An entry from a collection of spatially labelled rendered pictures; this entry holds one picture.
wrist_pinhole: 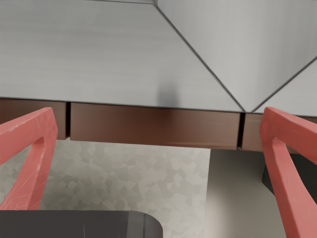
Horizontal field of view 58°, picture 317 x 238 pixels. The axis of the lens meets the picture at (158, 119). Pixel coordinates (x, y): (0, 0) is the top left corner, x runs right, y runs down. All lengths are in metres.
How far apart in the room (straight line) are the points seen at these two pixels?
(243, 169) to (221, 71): 0.98
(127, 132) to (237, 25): 0.15
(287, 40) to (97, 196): 0.36
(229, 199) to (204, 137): 0.97
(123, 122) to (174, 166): 0.19
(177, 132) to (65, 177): 0.25
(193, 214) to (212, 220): 0.80
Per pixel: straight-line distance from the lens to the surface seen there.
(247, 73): 0.27
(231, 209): 1.28
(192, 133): 0.30
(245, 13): 0.28
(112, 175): 0.47
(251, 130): 0.31
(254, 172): 1.25
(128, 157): 0.46
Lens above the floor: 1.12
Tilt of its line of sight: 81 degrees down
